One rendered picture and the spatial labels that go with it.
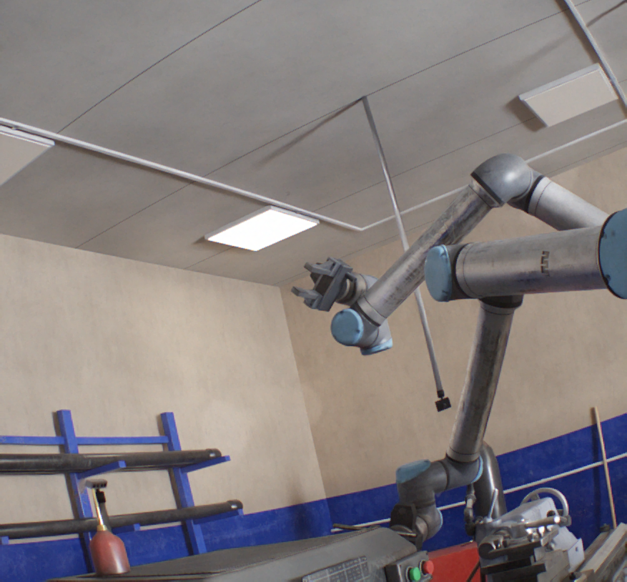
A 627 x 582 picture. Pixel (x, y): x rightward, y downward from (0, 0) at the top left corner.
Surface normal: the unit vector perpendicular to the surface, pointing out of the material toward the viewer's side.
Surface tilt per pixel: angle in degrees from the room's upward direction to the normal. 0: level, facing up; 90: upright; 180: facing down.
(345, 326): 92
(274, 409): 90
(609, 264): 92
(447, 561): 90
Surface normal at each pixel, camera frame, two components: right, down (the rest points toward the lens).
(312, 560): 0.42, -0.90
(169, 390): 0.80, -0.33
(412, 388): -0.55, -0.13
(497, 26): 0.21, 0.93
